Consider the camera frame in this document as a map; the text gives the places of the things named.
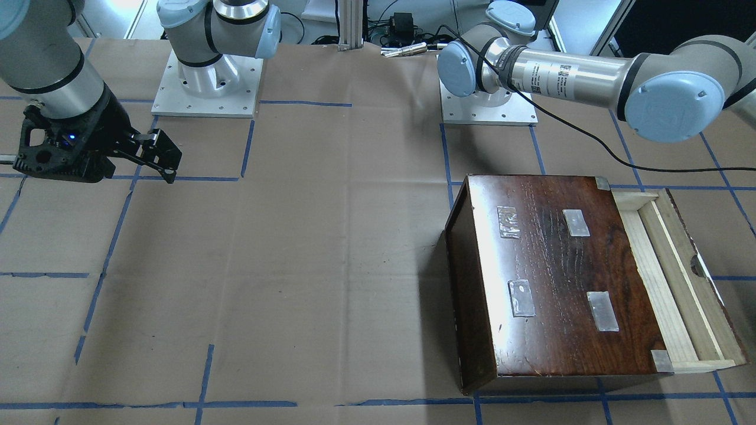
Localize black power adapter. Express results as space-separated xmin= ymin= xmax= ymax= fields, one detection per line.
xmin=389 ymin=12 xmax=415 ymax=40

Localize silver robot arm near box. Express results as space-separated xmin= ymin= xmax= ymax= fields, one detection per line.
xmin=438 ymin=1 xmax=755 ymax=142

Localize wooden drawer with white handle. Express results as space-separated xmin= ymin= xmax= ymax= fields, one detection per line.
xmin=614 ymin=190 xmax=749 ymax=374

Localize aluminium frame post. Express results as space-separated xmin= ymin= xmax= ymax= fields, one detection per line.
xmin=335 ymin=0 xmax=367 ymax=51

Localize dark wooden drawer box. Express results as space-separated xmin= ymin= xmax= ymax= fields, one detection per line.
xmin=444 ymin=175 xmax=672 ymax=394

